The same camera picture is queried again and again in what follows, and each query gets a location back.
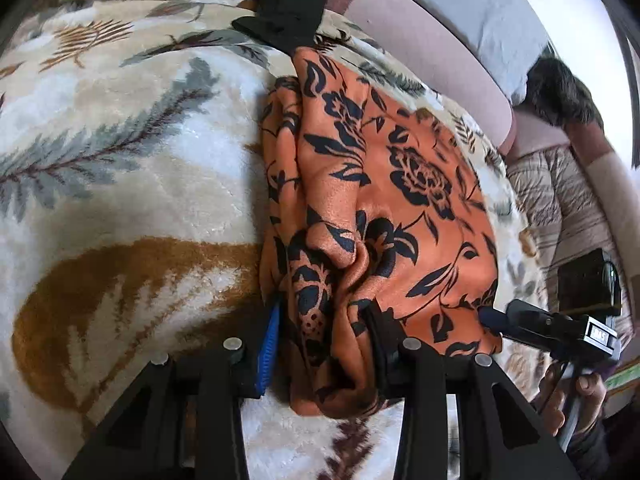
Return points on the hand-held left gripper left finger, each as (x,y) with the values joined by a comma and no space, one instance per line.
(270,350)

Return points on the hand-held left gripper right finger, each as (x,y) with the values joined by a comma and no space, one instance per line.
(382,360)

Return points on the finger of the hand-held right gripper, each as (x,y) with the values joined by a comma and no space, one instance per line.
(500,322)
(530,312)

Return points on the orange black floral garment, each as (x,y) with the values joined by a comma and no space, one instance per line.
(390,200)

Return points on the person's right forearm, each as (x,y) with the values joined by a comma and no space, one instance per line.
(592,452)

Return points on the person's right hand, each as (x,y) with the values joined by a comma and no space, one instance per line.
(552,400)

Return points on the brown striped quilt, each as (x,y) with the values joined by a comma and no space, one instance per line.
(555,200)

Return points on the dark furry cloth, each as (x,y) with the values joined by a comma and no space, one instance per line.
(560,92)

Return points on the leaf printed fleece blanket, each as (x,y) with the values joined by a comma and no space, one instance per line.
(125,170)

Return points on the mauve mattress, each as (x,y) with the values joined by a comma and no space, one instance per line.
(435,55)

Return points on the grey pillow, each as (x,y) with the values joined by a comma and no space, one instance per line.
(475,15)

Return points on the black cloth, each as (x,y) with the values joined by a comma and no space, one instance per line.
(292,5)

